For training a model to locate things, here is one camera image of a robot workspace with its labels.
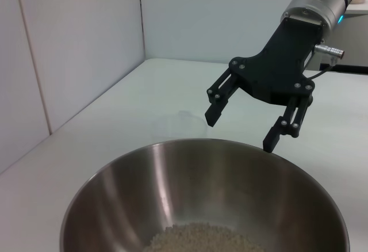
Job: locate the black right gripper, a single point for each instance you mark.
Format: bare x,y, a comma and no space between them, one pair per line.
279,68

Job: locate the stainless steel mixing bowl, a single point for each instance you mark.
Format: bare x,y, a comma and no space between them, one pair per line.
201,191

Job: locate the white partition board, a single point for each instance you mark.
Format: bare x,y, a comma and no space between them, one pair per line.
201,19

